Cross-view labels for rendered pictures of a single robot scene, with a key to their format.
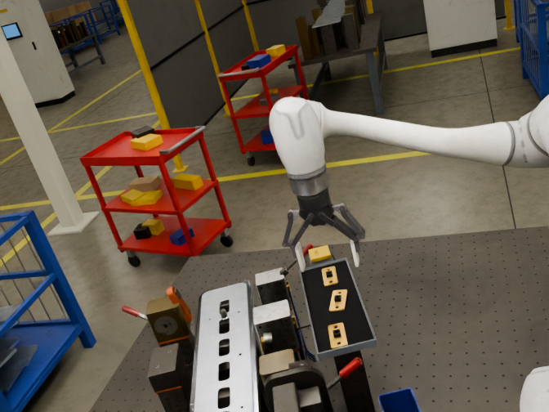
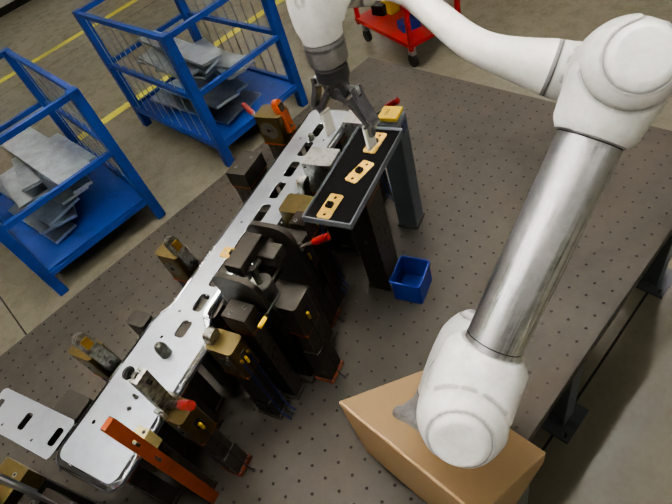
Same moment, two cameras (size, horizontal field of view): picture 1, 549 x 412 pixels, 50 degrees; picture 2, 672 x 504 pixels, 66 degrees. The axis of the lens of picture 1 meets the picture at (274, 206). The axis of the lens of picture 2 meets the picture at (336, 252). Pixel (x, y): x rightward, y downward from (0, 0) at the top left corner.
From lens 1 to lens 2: 0.71 m
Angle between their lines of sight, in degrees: 37
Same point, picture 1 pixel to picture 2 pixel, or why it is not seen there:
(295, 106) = not seen: outside the picture
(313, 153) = (315, 27)
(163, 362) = (241, 165)
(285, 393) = (248, 241)
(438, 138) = (466, 42)
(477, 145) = (506, 65)
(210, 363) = (273, 179)
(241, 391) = (275, 213)
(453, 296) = not seen: hidden behind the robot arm
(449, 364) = (492, 252)
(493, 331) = not seen: hidden behind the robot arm
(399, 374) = (446, 242)
